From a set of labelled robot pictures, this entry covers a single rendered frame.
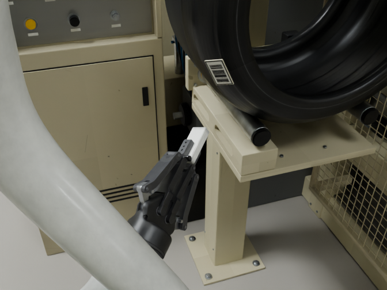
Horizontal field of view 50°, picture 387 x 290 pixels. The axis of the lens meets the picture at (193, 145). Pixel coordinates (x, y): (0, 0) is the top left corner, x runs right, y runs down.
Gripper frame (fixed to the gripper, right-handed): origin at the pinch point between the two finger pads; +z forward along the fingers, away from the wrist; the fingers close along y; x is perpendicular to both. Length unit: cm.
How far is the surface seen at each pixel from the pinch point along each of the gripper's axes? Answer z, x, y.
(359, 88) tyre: 31.4, 17.3, 19.8
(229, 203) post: 27, -39, 70
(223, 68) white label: 15.7, 1.0, -3.0
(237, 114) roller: 20.7, -6.7, 15.1
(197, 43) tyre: 17.1, -2.6, -8.5
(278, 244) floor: 32, -38, 113
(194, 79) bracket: 35.5, -27.5, 16.5
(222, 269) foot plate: 11, -50, 98
